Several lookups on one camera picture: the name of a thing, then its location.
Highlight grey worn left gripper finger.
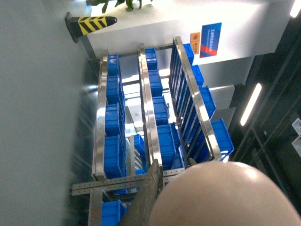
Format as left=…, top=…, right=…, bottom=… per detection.
left=119, top=159, right=164, bottom=226

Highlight beige plastic dustpan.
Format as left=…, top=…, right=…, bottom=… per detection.
left=149, top=161, right=301, bottom=226

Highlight steel shelf rack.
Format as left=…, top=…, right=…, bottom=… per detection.
left=71, top=36, right=222, bottom=226

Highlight blue storage bin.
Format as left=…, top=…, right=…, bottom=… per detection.
left=104, top=135, right=127, bottom=179

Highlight yellow black striped bollard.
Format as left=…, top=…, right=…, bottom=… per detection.
left=65, top=12, right=118, bottom=43

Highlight potted green plant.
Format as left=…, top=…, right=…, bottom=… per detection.
left=86, top=0, right=143, bottom=13

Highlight orange wall sign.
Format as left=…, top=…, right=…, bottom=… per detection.
left=190, top=32, right=201, bottom=55

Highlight blue red wall sign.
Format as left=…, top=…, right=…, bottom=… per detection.
left=199, top=23, right=222, bottom=58

